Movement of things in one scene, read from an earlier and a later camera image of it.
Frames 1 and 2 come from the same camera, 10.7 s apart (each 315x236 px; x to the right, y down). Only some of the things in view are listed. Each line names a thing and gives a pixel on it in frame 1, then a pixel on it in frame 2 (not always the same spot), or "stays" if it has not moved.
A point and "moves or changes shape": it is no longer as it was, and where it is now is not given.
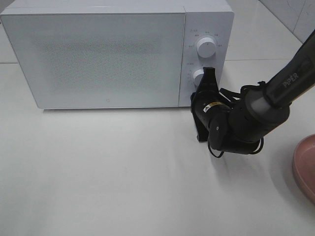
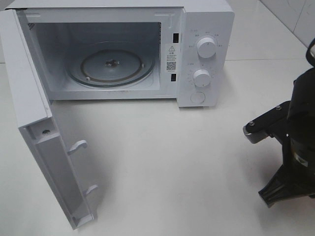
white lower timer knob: [197, 76] stays
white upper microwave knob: [206, 47] stays
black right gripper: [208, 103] → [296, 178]
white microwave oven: [89, 54] moves or changes shape
